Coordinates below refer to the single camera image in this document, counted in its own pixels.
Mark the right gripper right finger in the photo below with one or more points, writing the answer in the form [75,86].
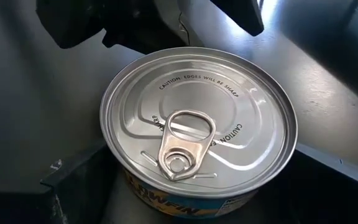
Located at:
[337,199]

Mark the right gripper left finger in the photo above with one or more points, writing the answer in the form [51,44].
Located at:
[57,205]

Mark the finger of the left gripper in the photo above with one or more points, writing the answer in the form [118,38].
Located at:
[238,15]
[70,25]

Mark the silver-lid yellow-teal can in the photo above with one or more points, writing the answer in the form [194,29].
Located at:
[197,124]

